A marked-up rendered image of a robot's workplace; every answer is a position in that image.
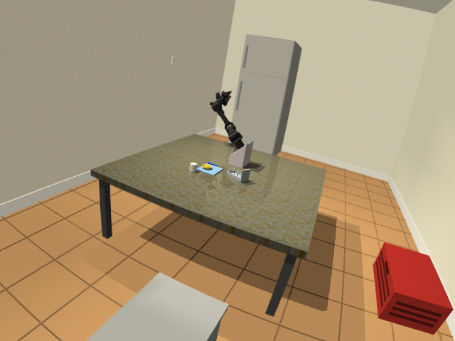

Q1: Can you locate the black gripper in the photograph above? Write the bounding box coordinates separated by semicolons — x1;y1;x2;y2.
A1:
217;90;232;106

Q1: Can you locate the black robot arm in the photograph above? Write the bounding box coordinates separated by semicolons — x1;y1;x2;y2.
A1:
210;92;244;150

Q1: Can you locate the light blue square mat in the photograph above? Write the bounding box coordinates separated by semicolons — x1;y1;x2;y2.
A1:
196;164;223;175

